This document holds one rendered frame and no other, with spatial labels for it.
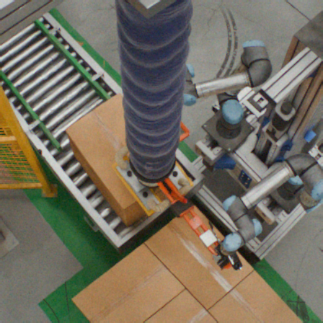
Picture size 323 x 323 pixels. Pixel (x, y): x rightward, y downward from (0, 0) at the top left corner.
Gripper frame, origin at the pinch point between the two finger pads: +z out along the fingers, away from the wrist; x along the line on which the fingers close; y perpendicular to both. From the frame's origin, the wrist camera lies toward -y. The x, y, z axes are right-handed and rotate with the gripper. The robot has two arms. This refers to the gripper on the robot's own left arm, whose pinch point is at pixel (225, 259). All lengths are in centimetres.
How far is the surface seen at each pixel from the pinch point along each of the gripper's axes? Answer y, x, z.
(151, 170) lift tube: 53, 8, -23
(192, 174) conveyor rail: 62, -29, 62
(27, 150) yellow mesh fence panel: 124, 51, 34
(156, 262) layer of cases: 30, 21, 67
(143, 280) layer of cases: 24, 35, 67
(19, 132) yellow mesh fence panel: 124, 50, 7
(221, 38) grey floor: 160, -139, 122
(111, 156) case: 88, 11, 27
